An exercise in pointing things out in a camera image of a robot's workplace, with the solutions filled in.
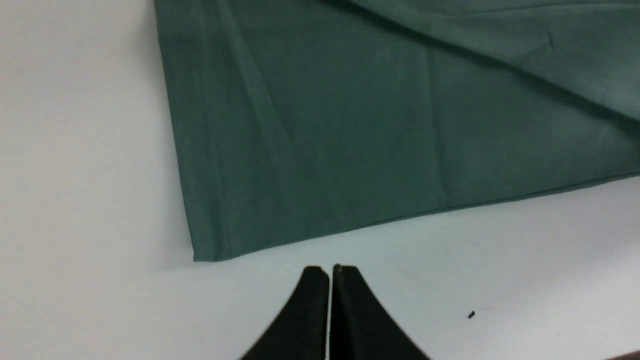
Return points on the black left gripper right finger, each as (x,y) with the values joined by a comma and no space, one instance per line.
(360,327)

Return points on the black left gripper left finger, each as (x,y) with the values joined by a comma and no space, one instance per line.
(299,330)

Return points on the green long-sleeve top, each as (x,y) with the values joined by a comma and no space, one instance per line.
(299,119)

